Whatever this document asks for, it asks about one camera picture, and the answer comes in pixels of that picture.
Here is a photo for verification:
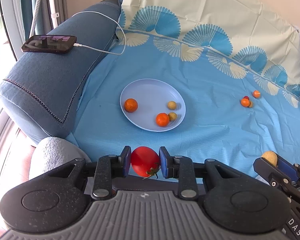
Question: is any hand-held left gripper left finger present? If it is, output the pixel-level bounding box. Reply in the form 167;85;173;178
57;146;132;200

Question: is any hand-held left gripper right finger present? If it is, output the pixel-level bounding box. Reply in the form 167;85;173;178
159;146;234;200

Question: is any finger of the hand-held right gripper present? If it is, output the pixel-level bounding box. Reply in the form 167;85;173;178
253;157;290;196
276;154;300;183

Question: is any pale blue plate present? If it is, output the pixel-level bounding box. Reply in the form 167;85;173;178
120;79;186;132

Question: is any blue fan-print bedsheet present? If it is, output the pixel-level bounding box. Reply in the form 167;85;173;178
65;0;300;188

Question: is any grey textured cushion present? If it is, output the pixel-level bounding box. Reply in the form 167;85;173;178
29;137;92;180

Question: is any blue sofa armrest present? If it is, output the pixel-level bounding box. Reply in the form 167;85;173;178
0;0;123;145

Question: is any black smartphone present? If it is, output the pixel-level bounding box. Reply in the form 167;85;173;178
21;35;77;54

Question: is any white pipe with clip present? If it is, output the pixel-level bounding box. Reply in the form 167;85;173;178
49;0;59;27

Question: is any white dotted pole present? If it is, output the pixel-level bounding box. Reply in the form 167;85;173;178
29;0;47;38

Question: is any teal curtain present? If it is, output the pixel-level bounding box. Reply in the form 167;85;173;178
15;0;40;38

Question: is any white charging cable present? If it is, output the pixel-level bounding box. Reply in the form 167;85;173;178
71;11;127;55

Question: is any white window frame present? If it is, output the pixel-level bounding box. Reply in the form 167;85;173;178
0;0;23;63

